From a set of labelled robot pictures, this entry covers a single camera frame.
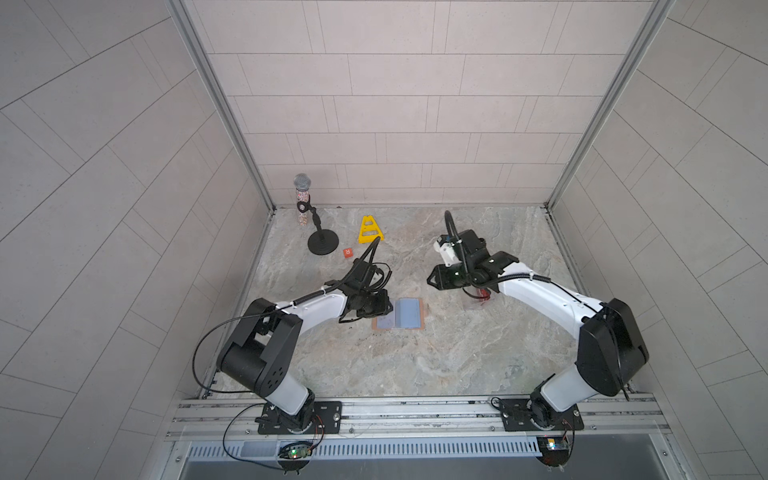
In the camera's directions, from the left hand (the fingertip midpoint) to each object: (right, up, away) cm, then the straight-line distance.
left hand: (399, 304), depth 88 cm
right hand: (+9, +8, -4) cm, 12 cm away
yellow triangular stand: (-11, +22, +21) cm, 32 cm away
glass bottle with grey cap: (-28, +36, -3) cm, 45 cm away
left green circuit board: (-23, -27, -23) cm, 42 cm away
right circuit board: (+36, -29, -20) cm, 50 cm away
